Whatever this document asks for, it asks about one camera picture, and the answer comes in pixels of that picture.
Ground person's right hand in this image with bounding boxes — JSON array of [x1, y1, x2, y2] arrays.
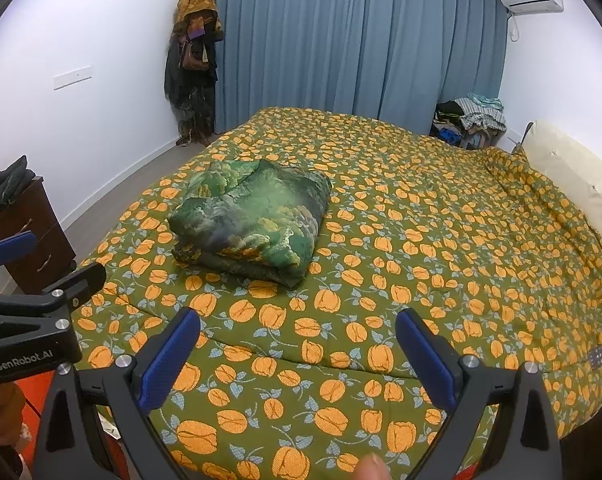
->
[[356, 454, 398, 480]]

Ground pile of clothes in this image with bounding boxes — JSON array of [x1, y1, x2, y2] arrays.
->
[[431, 92, 508, 151]]

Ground dark cloth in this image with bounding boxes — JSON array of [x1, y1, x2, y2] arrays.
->
[[0, 155, 36, 218]]

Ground dark wooden nightstand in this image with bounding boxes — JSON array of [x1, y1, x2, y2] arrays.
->
[[0, 176, 77, 293]]

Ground brown handbag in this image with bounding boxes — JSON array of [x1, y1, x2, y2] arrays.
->
[[181, 40, 208, 72]]

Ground yellow patterned cloth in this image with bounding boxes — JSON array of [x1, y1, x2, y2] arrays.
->
[[175, 0, 224, 36]]

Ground dark clothes on coat rack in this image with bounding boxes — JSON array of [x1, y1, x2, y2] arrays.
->
[[163, 7, 225, 148]]

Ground blue curtain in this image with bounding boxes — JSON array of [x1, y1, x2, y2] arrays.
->
[[200, 0, 510, 136]]

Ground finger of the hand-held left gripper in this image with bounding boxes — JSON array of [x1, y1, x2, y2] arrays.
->
[[0, 230, 38, 281], [0, 262, 107, 349]]

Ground green landscape print padded jacket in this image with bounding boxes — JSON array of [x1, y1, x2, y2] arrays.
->
[[167, 158, 332, 289]]

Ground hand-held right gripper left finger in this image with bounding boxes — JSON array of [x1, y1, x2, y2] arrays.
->
[[34, 306, 201, 480]]

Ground green quilt with orange flowers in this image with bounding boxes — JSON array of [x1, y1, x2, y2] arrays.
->
[[76, 106, 602, 480]]

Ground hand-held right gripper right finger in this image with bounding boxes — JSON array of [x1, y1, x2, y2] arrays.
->
[[395, 307, 564, 480]]

